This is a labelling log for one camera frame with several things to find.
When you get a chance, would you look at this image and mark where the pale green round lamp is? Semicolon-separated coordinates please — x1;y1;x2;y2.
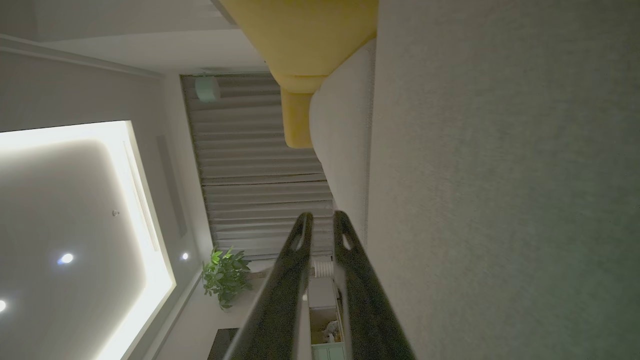
195;75;221;104

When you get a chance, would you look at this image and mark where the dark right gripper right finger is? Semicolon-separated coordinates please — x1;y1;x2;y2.
332;210;416;360

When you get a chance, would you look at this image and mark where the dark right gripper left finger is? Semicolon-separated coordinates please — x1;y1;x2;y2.
223;212;314;360

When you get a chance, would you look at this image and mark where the small yellow cushion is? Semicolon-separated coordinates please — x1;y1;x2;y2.
280;87;321;150

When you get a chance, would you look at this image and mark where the black television screen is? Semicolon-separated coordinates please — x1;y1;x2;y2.
207;327;241;360

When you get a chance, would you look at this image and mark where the large yellow sofa back cushion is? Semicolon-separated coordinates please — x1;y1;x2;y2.
219;0;379;94

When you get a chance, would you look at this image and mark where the small grey sofa seat cushion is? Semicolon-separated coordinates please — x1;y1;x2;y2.
309;39;377;246

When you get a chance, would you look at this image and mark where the green potted plant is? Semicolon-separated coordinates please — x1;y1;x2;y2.
202;247;253;311

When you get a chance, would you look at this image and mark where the pale green shelf cabinet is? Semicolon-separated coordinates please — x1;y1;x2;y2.
306;277;349;360

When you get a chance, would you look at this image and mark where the grey pleated curtain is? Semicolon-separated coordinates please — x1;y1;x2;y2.
181;74;335;261

